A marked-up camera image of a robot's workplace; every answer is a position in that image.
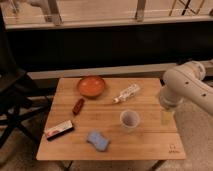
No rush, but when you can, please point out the yellowish translucent gripper finger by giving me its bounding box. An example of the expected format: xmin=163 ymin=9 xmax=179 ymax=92
xmin=162 ymin=110 xmax=174 ymax=125

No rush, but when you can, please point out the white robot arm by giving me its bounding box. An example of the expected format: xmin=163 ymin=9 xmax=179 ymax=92
xmin=158 ymin=61 xmax=213 ymax=117

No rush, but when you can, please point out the orange ceramic bowl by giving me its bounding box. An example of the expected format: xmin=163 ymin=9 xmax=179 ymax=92
xmin=77 ymin=76 xmax=106 ymax=98

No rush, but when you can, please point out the wooden table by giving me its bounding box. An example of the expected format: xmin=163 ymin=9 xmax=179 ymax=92
xmin=37 ymin=78 xmax=186 ymax=161

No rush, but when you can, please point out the blue sponge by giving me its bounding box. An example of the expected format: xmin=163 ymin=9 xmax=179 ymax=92
xmin=87 ymin=131 xmax=110 ymax=152

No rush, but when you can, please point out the black and white eraser box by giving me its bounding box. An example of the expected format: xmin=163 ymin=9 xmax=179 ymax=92
xmin=44 ymin=120 xmax=74 ymax=141

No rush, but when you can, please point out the black office chair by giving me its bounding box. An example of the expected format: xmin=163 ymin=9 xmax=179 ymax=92
xmin=0 ymin=8 xmax=51 ymax=148

